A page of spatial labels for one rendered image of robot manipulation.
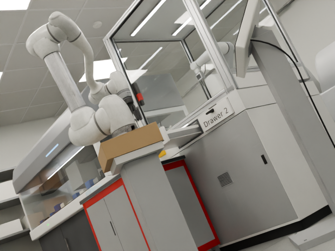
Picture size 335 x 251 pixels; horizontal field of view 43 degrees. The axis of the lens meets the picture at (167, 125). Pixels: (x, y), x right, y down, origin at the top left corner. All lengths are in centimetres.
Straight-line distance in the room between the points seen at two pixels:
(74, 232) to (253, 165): 220
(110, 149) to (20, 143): 495
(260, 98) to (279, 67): 68
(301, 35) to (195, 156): 357
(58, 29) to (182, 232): 134
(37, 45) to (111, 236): 135
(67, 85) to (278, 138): 136
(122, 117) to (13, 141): 486
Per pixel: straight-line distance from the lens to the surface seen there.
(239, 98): 274
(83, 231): 423
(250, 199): 285
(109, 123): 242
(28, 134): 726
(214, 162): 296
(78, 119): 251
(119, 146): 229
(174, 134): 282
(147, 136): 232
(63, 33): 263
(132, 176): 230
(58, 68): 261
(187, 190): 303
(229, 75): 277
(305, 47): 625
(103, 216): 306
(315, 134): 218
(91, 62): 279
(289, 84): 221
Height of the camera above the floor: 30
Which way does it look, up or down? 13 degrees up
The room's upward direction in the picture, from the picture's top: 24 degrees counter-clockwise
